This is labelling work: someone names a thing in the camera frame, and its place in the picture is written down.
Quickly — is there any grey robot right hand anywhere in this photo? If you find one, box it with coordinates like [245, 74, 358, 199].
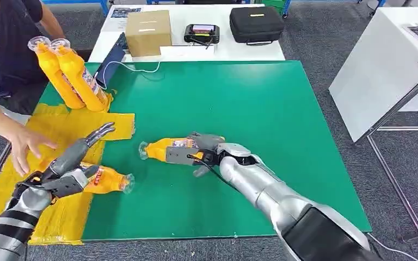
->
[186, 131, 227, 178]

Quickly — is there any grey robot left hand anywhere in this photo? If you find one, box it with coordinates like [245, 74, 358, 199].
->
[43, 122, 116, 182]

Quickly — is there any orange drink bottle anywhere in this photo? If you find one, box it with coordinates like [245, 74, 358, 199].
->
[49, 38, 109, 113]
[138, 136, 226, 163]
[27, 36, 87, 110]
[79, 162, 136, 195]

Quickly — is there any person's right hand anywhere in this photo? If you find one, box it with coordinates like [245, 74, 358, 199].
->
[9, 126, 58, 177]

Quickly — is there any green table mat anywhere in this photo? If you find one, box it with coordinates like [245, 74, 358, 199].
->
[38, 60, 373, 241]

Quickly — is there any yellow sheet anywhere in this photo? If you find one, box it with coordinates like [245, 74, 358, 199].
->
[0, 90, 136, 246]

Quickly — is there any dark blue pouch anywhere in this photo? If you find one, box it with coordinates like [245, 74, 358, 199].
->
[94, 32, 128, 90]

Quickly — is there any black handheld controller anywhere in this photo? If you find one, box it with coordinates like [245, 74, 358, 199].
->
[183, 23, 220, 49]

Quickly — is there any brown cardboard box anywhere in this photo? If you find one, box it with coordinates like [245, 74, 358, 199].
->
[125, 9, 173, 58]

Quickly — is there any person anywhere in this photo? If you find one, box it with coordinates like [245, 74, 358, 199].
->
[0, 0, 87, 177]

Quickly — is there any black zip case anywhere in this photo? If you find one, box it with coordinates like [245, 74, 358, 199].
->
[229, 6, 285, 46]

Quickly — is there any blue metal rack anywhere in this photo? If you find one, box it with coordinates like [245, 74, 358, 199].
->
[41, 0, 110, 17]

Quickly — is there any green crate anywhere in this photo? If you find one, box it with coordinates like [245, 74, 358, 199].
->
[261, 0, 289, 11]

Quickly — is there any white side table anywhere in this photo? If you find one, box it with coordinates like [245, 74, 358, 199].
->
[328, 6, 418, 243]

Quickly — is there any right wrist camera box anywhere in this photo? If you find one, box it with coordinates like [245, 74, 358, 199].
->
[165, 145, 204, 167]

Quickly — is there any white floor cable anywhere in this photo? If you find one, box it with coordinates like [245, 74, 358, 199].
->
[367, 232, 418, 261]

